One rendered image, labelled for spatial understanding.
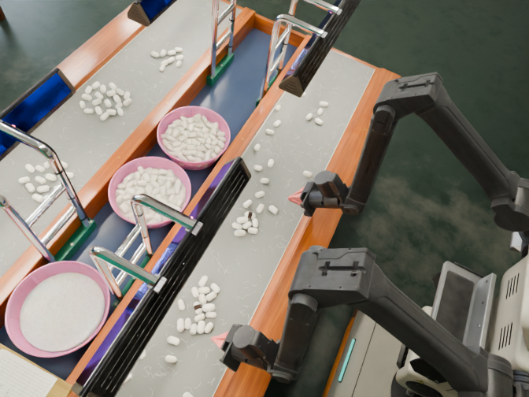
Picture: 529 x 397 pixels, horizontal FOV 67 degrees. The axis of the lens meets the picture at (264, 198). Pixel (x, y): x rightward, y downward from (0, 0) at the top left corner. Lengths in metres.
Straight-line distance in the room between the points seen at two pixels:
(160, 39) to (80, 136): 0.60
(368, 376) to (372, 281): 1.22
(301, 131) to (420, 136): 1.44
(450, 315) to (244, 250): 0.62
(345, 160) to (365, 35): 2.07
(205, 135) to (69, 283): 0.68
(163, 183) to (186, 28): 0.82
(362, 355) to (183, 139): 1.12
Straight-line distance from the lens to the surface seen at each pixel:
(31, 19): 3.37
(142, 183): 1.43
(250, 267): 1.30
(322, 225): 1.38
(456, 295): 1.14
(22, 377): 1.25
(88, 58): 1.82
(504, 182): 1.01
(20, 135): 1.12
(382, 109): 0.88
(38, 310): 1.33
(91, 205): 1.41
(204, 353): 1.22
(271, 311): 1.24
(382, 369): 1.84
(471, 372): 0.78
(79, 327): 1.29
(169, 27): 1.99
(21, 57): 3.09
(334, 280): 0.60
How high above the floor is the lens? 1.95
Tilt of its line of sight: 59 degrees down
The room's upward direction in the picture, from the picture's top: 17 degrees clockwise
